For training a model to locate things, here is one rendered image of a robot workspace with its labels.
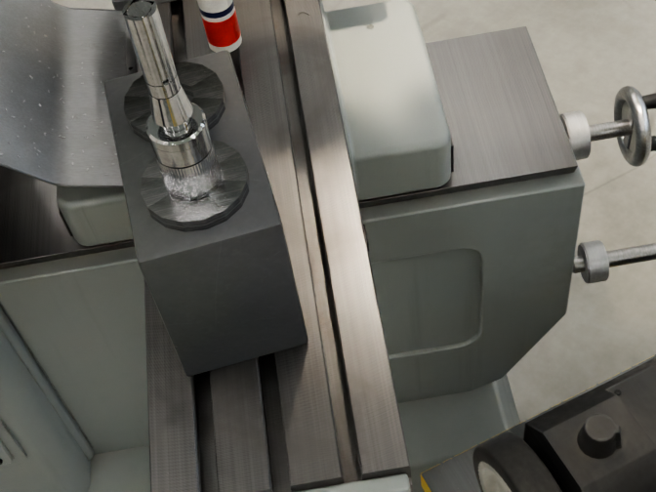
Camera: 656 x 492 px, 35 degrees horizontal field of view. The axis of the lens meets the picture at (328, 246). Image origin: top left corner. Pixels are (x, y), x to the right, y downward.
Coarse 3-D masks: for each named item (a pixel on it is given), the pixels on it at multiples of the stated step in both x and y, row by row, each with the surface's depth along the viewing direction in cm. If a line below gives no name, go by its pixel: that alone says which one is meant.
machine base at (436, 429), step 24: (504, 384) 181; (408, 408) 175; (432, 408) 174; (456, 408) 174; (480, 408) 173; (504, 408) 174; (408, 432) 172; (432, 432) 172; (456, 432) 171; (480, 432) 171; (96, 456) 175; (120, 456) 175; (144, 456) 174; (408, 456) 170; (432, 456) 169; (96, 480) 173; (120, 480) 172; (144, 480) 172
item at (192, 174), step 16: (208, 128) 81; (208, 144) 82; (160, 160) 81; (176, 160) 81; (192, 160) 81; (208, 160) 82; (176, 176) 82; (192, 176) 82; (208, 176) 83; (176, 192) 84; (192, 192) 84; (208, 192) 84
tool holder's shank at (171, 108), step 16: (144, 0) 72; (128, 16) 71; (144, 16) 71; (144, 32) 72; (160, 32) 73; (144, 48) 73; (160, 48) 73; (144, 64) 74; (160, 64) 75; (144, 80) 76; (160, 80) 75; (176, 80) 76; (160, 96) 77; (176, 96) 77; (160, 112) 78; (176, 112) 78; (176, 128) 79
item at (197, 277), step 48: (144, 96) 92; (192, 96) 93; (240, 96) 93; (144, 144) 91; (240, 144) 89; (144, 192) 86; (240, 192) 84; (144, 240) 84; (192, 240) 84; (240, 240) 84; (192, 288) 87; (240, 288) 89; (288, 288) 91; (192, 336) 93; (240, 336) 95; (288, 336) 97
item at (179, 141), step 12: (192, 108) 81; (192, 120) 80; (204, 120) 80; (156, 132) 80; (168, 132) 80; (180, 132) 80; (192, 132) 80; (204, 132) 80; (156, 144) 80; (168, 144) 79; (180, 144) 79; (192, 144) 80
